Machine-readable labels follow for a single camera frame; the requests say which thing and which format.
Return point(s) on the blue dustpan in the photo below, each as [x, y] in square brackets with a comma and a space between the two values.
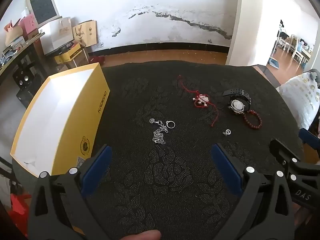
[273, 63]

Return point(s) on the dark desk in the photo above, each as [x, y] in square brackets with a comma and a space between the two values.
[22, 50]

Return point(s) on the white paper bag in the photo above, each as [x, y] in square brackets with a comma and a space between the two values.
[56, 37]

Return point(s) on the beige paper bag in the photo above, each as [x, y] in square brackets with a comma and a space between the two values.
[86, 32]

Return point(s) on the person's left hand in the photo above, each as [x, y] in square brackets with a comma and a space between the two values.
[142, 235]

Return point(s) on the old white monitor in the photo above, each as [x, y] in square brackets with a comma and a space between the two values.
[42, 6]

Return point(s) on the black patterned tablecloth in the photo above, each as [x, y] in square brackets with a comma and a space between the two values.
[175, 180]

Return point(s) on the yellow and black box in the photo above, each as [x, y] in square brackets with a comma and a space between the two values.
[66, 56]

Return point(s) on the red bag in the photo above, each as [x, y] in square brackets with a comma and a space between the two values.
[18, 212]

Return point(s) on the pink box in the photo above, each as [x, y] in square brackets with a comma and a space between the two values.
[28, 26]

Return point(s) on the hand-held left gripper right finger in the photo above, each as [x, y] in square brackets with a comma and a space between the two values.
[226, 170]

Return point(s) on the red cloth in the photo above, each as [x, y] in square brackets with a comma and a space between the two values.
[98, 59]

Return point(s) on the white door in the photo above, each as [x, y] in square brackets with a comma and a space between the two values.
[250, 30]

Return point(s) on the small silver earring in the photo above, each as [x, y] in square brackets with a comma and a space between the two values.
[227, 131]

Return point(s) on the white chair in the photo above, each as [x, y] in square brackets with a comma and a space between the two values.
[301, 52]
[287, 42]

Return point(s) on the peach paper bag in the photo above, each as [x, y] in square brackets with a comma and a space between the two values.
[13, 33]

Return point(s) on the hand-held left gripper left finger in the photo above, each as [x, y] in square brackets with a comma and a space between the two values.
[98, 170]

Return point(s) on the yellow cardboard box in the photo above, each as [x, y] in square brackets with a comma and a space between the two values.
[82, 120]

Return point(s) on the black speaker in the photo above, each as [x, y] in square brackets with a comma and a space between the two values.
[23, 76]

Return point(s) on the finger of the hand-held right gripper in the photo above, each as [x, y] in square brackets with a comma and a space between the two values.
[278, 147]
[308, 136]

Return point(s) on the white printed cushion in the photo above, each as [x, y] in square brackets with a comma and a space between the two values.
[297, 95]

